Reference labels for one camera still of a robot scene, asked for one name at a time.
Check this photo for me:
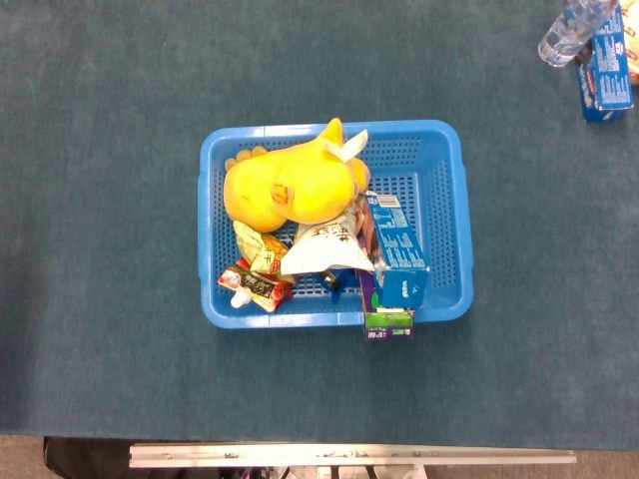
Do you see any green yellow snack packet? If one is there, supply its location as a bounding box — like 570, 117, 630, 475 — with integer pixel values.
233, 220, 291, 274

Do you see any yellow plush toy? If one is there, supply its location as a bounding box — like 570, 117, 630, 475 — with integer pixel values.
223, 117, 371, 234

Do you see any blue toothpaste box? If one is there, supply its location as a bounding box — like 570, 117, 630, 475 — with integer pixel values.
366, 191, 430, 308
575, 2, 635, 123

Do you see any black robot base cover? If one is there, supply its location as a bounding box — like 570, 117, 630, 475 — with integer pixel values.
43, 436, 132, 479

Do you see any blue plastic basket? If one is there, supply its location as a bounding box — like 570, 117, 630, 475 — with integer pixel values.
197, 119, 474, 330

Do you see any red and white snack packet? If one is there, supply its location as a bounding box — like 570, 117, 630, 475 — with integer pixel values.
618, 0, 639, 86

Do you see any clear plastic water bottle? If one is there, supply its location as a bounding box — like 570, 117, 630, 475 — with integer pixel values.
537, 0, 620, 68

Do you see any red pouch with white cap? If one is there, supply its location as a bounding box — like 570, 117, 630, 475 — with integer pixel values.
217, 257, 297, 313

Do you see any white snack bag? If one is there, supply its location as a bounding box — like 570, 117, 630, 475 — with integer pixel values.
280, 197, 376, 275

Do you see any aluminium frame rail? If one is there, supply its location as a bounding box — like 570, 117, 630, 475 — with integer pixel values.
129, 442, 577, 469

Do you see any blue and black clip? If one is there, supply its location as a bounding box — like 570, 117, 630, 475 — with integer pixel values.
319, 267, 358, 304

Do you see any purple toothpaste box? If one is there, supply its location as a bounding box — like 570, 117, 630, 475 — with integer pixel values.
356, 197, 415, 343

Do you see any teal felt table cloth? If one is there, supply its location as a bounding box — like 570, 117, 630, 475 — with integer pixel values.
0, 0, 639, 450

